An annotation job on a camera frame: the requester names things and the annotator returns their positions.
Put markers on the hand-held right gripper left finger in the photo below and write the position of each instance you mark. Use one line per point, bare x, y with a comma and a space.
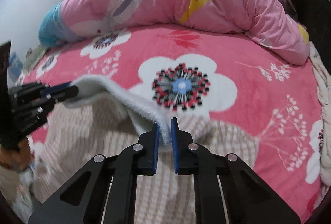
155, 151

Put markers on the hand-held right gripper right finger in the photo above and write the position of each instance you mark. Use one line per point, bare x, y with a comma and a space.
174, 149

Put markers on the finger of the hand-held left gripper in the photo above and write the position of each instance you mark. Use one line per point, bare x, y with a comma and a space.
66, 93
58, 87

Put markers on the beige white checked coat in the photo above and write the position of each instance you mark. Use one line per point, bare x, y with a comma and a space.
90, 131

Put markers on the person's left hand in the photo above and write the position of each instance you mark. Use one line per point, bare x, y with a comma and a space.
13, 158

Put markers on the green patterned mat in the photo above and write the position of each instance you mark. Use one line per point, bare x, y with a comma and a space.
35, 57

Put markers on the blue white packet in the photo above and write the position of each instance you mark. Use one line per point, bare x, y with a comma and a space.
15, 63

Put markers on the pink floral blanket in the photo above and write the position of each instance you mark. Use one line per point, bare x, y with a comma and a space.
245, 100

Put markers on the cream fleece cloth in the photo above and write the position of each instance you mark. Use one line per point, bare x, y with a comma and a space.
322, 84

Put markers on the dark sofa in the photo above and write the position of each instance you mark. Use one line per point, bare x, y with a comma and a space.
315, 12

